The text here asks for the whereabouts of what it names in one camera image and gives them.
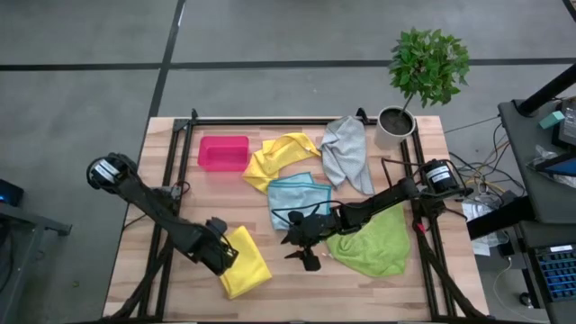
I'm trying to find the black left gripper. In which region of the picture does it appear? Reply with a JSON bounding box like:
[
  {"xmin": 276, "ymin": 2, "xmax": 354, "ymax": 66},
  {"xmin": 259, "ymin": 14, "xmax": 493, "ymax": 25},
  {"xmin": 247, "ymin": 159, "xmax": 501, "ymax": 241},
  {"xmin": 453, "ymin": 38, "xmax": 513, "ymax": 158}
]
[{"xmin": 188, "ymin": 216, "xmax": 239, "ymax": 276}]

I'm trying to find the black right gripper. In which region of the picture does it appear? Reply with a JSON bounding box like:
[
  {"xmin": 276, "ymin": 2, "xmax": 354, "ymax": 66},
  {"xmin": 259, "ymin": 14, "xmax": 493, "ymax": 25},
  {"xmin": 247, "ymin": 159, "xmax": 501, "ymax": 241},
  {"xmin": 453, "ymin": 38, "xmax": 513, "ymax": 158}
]
[{"xmin": 280, "ymin": 204, "xmax": 352, "ymax": 273}]

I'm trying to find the plain yellow microfiber towel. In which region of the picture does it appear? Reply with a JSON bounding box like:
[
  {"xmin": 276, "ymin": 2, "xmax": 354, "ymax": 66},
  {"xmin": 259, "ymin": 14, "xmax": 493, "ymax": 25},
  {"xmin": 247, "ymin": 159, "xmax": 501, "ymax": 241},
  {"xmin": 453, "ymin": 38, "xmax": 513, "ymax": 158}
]
[{"xmin": 219, "ymin": 224, "xmax": 274, "ymax": 301}]

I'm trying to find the light blue towel teal edge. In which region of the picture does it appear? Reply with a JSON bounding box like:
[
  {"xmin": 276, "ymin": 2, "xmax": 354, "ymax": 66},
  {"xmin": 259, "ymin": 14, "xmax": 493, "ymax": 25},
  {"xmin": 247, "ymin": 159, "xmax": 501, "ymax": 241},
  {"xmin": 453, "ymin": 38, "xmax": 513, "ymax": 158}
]
[{"xmin": 267, "ymin": 171, "xmax": 334, "ymax": 231}]

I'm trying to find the yellow towel with white tag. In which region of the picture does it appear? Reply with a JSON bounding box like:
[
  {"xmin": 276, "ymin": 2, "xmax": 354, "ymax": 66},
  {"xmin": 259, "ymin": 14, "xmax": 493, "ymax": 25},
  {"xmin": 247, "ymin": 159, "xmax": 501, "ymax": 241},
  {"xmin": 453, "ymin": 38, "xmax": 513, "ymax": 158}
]
[{"xmin": 241, "ymin": 131, "xmax": 323, "ymax": 195}]

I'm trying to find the pink plastic bin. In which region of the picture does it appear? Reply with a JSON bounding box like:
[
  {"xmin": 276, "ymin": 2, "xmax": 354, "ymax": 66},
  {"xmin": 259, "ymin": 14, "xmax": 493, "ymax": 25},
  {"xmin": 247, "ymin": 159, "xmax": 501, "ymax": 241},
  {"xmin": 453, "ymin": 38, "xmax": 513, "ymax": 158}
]
[{"xmin": 196, "ymin": 134, "xmax": 251, "ymax": 173}]

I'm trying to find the grey microfiber towel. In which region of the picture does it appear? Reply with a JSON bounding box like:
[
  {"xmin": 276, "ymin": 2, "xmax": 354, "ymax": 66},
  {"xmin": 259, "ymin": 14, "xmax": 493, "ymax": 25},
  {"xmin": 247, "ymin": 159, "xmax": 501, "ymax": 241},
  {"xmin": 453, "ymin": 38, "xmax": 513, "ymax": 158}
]
[{"xmin": 319, "ymin": 115, "xmax": 376, "ymax": 196}]

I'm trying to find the lime green fluffy towel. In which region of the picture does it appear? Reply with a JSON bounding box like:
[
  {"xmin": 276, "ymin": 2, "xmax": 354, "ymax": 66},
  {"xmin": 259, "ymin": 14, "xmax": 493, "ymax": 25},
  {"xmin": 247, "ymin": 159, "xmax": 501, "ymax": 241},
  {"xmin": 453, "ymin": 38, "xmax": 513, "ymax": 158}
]
[{"xmin": 321, "ymin": 202, "xmax": 411, "ymax": 279}]

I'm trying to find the potted tree in white pot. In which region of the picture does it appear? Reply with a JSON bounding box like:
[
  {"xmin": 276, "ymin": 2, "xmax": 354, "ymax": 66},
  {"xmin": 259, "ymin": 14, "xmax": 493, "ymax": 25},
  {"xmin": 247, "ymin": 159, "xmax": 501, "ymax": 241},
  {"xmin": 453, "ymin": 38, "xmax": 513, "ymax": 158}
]
[{"xmin": 373, "ymin": 26, "xmax": 472, "ymax": 151}]

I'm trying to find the dark grey cart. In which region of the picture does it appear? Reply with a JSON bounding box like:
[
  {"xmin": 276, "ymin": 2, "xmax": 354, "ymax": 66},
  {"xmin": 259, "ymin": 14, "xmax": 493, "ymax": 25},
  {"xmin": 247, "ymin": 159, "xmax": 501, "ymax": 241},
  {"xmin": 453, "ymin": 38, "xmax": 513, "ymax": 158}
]
[{"xmin": 0, "ymin": 200, "xmax": 73, "ymax": 324}]

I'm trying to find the white paper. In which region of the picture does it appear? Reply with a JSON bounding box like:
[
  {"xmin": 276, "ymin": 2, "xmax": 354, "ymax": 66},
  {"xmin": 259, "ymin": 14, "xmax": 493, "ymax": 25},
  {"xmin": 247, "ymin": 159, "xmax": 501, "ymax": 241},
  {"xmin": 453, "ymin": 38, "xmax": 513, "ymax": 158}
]
[{"xmin": 462, "ymin": 200, "xmax": 500, "ymax": 257}]

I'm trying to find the blue-lit black device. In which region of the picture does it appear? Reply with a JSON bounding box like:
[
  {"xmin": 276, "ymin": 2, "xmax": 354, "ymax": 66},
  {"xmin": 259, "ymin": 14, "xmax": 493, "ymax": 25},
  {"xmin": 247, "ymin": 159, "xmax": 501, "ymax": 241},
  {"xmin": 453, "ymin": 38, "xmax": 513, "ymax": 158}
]
[{"xmin": 0, "ymin": 178, "xmax": 25, "ymax": 208}]

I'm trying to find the black desk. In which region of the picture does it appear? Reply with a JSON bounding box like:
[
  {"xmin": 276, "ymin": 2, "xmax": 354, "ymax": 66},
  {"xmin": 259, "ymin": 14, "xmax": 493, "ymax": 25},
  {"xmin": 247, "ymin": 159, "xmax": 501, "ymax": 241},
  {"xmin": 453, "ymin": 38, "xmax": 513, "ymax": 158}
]
[{"xmin": 466, "ymin": 195, "xmax": 576, "ymax": 324}]

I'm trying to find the grey side desk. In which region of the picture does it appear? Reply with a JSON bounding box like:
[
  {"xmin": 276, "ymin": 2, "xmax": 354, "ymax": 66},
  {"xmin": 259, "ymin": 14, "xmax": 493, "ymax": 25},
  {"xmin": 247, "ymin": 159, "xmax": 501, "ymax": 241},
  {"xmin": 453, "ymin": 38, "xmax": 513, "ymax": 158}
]
[{"xmin": 497, "ymin": 96, "xmax": 576, "ymax": 226}]

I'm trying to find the clear plastic bag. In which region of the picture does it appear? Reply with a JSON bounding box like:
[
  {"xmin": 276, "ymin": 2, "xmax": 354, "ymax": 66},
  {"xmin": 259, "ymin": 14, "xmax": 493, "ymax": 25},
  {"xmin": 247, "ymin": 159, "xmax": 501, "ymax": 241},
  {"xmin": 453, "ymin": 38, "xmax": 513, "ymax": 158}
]
[{"xmin": 525, "ymin": 143, "xmax": 562, "ymax": 172}]

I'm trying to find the backlit keyboard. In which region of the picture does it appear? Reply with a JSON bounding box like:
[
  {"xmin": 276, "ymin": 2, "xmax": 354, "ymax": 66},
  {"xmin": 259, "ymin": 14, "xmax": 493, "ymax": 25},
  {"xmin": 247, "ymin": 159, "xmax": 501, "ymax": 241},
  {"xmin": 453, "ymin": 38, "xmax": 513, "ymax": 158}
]
[{"xmin": 529, "ymin": 242, "xmax": 576, "ymax": 303}]

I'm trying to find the tablet with blue screen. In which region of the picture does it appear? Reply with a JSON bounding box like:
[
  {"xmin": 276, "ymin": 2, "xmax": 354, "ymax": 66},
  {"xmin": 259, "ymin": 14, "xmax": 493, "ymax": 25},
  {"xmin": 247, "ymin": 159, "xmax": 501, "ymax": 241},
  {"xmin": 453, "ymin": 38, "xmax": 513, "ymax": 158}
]
[{"xmin": 534, "ymin": 152, "xmax": 576, "ymax": 177}]

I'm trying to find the teal box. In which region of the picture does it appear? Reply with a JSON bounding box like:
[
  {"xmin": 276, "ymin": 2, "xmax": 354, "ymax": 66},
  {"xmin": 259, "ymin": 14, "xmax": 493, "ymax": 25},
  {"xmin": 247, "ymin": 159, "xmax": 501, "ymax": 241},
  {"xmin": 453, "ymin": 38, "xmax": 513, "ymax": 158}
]
[{"xmin": 538, "ymin": 110, "xmax": 566, "ymax": 131}]

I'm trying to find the black electronics box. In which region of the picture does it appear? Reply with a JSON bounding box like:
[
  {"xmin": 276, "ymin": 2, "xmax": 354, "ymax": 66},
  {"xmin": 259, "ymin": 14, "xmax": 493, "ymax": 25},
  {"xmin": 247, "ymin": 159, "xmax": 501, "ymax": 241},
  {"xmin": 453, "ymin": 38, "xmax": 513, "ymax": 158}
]
[{"xmin": 553, "ymin": 96, "xmax": 576, "ymax": 149}]

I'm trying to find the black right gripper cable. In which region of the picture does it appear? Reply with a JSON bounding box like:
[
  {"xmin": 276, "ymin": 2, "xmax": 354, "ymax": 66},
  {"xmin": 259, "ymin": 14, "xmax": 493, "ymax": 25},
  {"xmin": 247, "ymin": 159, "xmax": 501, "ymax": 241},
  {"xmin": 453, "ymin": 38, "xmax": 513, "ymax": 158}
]
[{"xmin": 269, "ymin": 200, "xmax": 346, "ymax": 231}]

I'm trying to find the white cable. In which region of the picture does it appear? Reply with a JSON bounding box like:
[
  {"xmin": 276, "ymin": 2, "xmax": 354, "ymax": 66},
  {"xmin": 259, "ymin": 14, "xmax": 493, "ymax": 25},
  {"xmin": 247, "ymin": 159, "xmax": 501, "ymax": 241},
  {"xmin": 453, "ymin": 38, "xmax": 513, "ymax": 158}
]
[{"xmin": 491, "ymin": 256, "xmax": 550, "ymax": 323}]

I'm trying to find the black post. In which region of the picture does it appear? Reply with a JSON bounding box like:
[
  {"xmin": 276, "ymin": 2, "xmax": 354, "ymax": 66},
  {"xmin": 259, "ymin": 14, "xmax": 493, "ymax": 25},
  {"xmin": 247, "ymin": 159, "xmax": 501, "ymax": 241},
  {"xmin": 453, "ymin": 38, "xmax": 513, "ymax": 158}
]
[{"xmin": 515, "ymin": 62, "xmax": 576, "ymax": 118}]

